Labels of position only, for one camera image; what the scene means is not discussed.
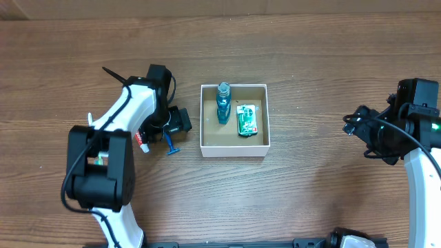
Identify blue disposable razor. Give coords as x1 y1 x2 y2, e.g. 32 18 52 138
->
164 132 181 155

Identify blue mouthwash bottle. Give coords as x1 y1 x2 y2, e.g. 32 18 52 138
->
216 82 232 125

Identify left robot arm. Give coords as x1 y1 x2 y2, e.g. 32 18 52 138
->
61 64 192 247

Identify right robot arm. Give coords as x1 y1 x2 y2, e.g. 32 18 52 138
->
343 78 440 247

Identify Colgate toothpaste tube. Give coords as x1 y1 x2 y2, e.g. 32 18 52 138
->
135 131 150 154

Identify white cardboard box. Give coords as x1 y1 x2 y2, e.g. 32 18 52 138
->
200 84 271 157

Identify green white toothbrush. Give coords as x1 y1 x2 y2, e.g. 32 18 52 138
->
87 112 106 165

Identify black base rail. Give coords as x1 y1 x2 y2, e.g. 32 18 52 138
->
141 227 389 248

